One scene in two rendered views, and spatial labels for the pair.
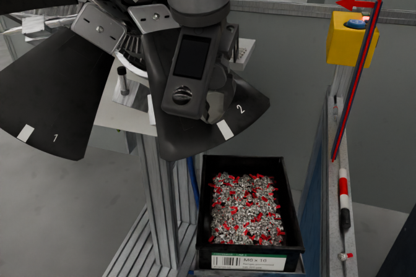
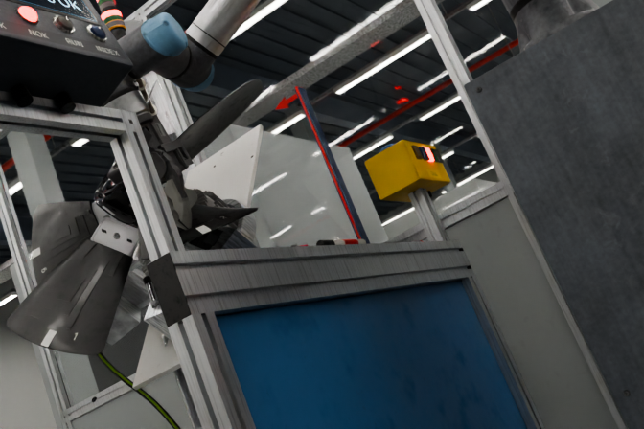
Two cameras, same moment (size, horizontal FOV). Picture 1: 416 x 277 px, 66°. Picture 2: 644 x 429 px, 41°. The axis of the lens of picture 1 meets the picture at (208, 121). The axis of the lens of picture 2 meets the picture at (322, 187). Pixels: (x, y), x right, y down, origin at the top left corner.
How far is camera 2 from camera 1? 127 cm
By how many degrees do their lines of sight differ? 51
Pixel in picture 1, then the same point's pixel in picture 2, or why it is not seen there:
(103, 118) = (149, 371)
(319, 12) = (462, 212)
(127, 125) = (173, 360)
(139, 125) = not seen: hidden behind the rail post
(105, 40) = (123, 244)
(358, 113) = not seen: hidden behind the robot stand
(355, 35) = (384, 155)
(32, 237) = not seen: outside the picture
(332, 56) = (380, 189)
